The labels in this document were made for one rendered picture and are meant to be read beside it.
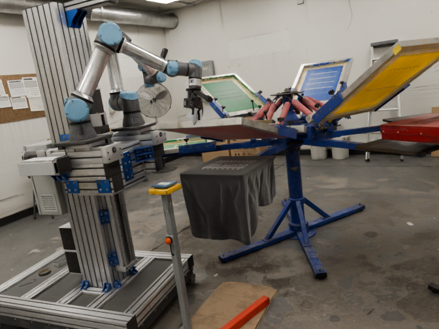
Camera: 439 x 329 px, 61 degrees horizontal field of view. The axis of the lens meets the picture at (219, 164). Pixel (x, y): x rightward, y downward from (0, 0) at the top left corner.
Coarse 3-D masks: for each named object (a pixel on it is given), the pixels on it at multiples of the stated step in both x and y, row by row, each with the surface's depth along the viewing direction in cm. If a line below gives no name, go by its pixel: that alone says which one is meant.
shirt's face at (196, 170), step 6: (222, 156) 268; (228, 156) 265; (234, 156) 263; (240, 156) 260; (246, 156) 257; (252, 156) 255; (258, 156) 252; (264, 156) 250; (270, 156) 247; (210, 162) 253; (258, 162) 234; (192, 168) 240; (198, 168) 238; (246, 168) 221; (252, 168) 219; (222, 174) 215; (228, 174) 213; (234, 174) 211; (240, 174) 209
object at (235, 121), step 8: (200, 120) 206; (208, 120) 203; (216, 120) 200; (224, 120) 198; (232, 120) 195; (240, 120) 192; (248, 120) 199; (160, 128) 221; (168, 128) 218; (176, 128) 214; (184, 128) 213; (192, 128) 213; (256, 128) 208; (264, 128) 215; (272, 128) 226
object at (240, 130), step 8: (208, 128) 211; (216, 128) 211; (224, 128) 210; (232, 128) 209; (240, 128) 209; (248, 128) 208; (248, 136) 258; (256, 136) 258; (264, 136) 257; (272, 136) 256; (280, 136) 255
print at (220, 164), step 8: (224, 160) 254; (232, 160) 250; (240, 160) 247; (248, 160) 244; (256, 160) 241; (200, 168) 237; (208, 168) 234; (216, 168) 231; (224, 168) 229; (232, 168) 226; (240, 168) 223
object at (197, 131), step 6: (180, 132) 235; (186, 132) 235; (192, 132) 234; (198, 132) 234; (204, 132) 233; (210, 132) 232; (216, 132) 232; (222, 138) 277; (228, 138) 277; (234, 138) 276; (240, 138) 275; (246, 138) 274
